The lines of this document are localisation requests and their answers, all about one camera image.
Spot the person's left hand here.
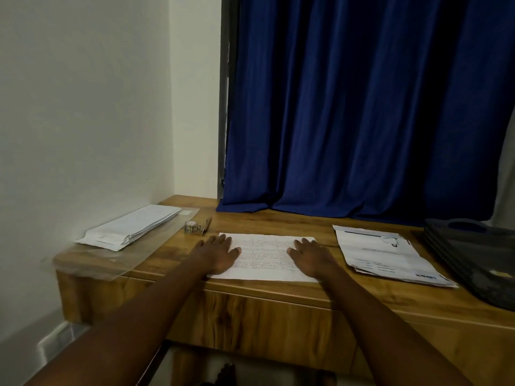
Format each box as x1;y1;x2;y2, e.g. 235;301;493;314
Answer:
193;234;242;276

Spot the white curtain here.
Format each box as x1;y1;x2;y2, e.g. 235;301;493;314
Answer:
490;110;515;232

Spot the stack of black trays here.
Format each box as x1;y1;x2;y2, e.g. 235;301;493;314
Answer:
422;218;515;312

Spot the person's left forearm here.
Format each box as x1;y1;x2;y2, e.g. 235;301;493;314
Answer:
23;261;215;386

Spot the stack of white envelopes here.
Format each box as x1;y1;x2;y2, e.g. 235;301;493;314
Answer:
74;204;183;252

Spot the blue curtain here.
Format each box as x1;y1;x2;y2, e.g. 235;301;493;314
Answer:
217;0;515;228

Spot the wooden desk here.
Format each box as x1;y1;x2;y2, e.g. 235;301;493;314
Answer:
53;195;515;386

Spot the white handwritten paper sheet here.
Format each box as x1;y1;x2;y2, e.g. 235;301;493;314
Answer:
206;232;319;283

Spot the clear plastic sleeve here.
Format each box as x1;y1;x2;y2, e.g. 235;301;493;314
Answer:
52;207;200;282

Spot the white printed mailer bag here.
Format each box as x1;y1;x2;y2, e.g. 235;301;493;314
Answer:
333;225;459;289

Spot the person's right hand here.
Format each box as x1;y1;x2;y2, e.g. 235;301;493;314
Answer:
286;238;340;281

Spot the person's right forearm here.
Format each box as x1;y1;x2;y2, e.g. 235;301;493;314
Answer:
320;269;473;386

